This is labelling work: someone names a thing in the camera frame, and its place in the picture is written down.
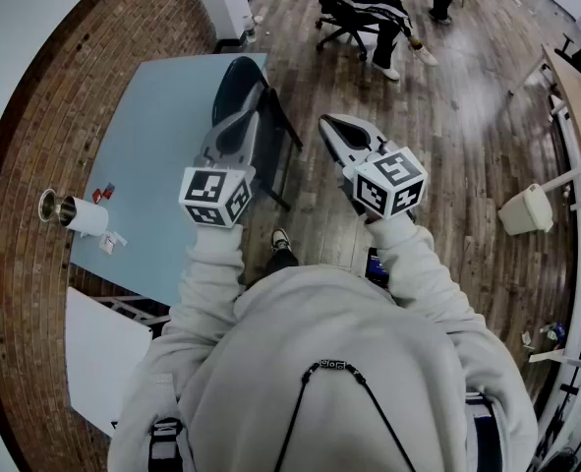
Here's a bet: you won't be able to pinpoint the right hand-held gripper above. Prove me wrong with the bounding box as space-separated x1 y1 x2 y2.
318 113 429 223

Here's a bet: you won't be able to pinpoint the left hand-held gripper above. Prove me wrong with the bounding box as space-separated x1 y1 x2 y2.
178 110 262 229

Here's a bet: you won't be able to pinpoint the person's right forearm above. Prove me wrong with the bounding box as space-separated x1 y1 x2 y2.
366 213 488 328

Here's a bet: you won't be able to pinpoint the person's left forearm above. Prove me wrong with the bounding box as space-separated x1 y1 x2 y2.
169 221 247 324

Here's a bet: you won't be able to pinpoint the light blue table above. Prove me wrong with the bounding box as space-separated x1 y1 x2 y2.
68 51 271 309

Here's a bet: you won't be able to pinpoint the person's white sneaker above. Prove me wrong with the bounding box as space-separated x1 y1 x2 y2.
269 227 291 256

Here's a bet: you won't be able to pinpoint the black waist-worn device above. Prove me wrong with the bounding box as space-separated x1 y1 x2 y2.
365 247 392 290

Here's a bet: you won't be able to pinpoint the person's black trouser legs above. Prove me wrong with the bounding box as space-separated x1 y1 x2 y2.
263 248 301 278

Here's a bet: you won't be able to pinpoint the white paper packets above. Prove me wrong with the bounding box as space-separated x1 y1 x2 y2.
99 230 128 256

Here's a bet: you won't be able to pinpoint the white cylindrical cup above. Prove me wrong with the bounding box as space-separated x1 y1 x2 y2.
58 195 110 239

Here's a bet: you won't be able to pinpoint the person's grey hoodie torso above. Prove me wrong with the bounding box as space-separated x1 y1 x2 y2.
107 265 540 472

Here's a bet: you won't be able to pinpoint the white waste bin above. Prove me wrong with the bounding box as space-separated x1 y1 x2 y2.
496 183 555 238

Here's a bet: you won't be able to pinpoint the metal cup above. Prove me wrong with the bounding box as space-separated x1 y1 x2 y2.
37 188 64 223

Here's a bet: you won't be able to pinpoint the white board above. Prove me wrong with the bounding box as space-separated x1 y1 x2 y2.
65 285 154 440

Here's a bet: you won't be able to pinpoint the black neck cord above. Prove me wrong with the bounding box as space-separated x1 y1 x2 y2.
272 358 419 472

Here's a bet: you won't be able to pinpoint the grey backpack strap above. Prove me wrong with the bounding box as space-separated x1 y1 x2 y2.
465 390 498 472
147 416 184 472

